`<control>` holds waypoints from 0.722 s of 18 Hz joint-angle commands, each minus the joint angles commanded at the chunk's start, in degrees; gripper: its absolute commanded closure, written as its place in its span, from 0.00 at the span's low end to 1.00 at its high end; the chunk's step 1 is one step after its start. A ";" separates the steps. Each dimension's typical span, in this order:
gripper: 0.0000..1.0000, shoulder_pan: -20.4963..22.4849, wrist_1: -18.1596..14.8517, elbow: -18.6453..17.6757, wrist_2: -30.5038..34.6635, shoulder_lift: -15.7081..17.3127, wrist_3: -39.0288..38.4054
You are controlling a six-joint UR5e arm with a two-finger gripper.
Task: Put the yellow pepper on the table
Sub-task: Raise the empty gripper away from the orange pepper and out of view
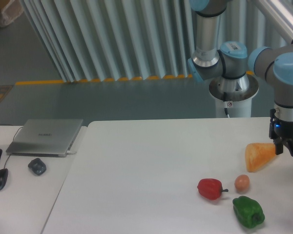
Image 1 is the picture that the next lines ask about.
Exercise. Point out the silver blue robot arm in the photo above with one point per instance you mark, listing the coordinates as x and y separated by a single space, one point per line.
233 72

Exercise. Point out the silver laptop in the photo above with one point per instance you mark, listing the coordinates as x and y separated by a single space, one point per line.
45 137

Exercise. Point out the green bell pepper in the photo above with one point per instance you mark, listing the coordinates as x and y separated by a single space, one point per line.
248 211

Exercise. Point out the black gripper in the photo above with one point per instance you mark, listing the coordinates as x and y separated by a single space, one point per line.
281 128

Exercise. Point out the orange bread wedge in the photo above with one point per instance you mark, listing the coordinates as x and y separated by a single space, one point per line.
257 155

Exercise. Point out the red bell pepper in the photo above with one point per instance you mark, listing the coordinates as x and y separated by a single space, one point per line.
210 188

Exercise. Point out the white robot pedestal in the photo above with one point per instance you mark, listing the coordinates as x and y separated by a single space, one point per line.
233 97

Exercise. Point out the brown egg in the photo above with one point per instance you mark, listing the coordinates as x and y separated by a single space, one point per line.
242 183

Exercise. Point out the white folding partition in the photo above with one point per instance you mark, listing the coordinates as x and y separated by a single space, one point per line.
100 40

